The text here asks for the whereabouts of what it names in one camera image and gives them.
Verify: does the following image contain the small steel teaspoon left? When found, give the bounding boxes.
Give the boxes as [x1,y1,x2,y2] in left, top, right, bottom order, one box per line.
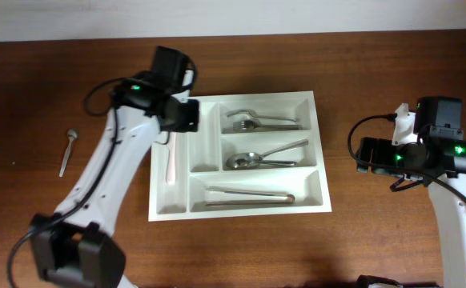
[58,129,78,178]

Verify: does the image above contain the steel tablespoon angled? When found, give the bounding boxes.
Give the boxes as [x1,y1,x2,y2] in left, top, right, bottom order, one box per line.
[244,139,309,166]

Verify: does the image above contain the steel serrated tongs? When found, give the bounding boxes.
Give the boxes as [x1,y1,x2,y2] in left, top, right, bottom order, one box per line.
[204,187,295,206]

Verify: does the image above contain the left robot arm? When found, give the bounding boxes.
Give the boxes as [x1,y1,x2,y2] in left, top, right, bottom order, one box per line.
[20,46,199,287]

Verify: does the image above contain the pink plastic knife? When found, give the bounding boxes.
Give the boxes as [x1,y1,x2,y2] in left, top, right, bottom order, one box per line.
[166,133,177,185]

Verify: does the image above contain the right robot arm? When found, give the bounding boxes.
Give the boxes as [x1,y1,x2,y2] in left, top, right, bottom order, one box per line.
[348,96,466,287]

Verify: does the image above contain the steel tablespoon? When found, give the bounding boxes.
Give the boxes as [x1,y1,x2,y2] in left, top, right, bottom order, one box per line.
[226,153,297,169]

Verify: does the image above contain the white plastic cutlery tray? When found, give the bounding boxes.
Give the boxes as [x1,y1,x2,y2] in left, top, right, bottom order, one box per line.
[148,91,331,222]

